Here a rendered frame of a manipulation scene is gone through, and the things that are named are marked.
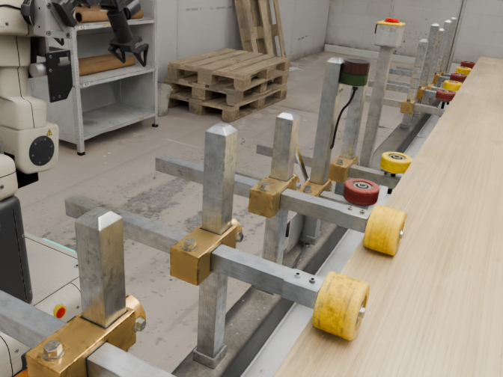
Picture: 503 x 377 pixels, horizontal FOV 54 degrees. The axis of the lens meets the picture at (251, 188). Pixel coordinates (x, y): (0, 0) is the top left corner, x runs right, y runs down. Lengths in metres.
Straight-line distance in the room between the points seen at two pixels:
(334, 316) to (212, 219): 0.24
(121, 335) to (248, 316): 0.46
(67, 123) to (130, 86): 0.91
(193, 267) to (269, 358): 0.40
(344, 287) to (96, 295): 0.31
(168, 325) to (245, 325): 1.10
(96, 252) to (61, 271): 1.40
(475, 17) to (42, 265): 7.80
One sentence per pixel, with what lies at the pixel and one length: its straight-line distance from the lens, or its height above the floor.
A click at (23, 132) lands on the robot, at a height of 0.81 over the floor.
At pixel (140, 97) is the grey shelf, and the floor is 0.22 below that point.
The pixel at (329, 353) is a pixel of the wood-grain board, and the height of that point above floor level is 0.90.
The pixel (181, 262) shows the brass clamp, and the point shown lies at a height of 0.95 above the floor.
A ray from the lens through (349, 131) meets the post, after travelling 1.42.
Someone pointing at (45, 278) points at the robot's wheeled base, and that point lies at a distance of 1.91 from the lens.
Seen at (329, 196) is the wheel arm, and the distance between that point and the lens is 1.19.
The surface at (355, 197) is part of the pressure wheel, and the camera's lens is 1.13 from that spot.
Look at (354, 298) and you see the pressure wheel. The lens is 0.65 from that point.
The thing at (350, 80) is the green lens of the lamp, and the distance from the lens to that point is 1.12.
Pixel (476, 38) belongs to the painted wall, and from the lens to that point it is 8.82.
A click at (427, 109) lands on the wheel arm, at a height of 0.82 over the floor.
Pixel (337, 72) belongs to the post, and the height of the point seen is 1.15.
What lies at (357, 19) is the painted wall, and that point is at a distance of 9.13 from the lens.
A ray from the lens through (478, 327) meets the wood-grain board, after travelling 0.80.
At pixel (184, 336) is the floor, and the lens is 2.03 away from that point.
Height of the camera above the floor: 1.35
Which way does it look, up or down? 25 degrees down
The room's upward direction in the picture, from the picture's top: 5 degrees clockwise
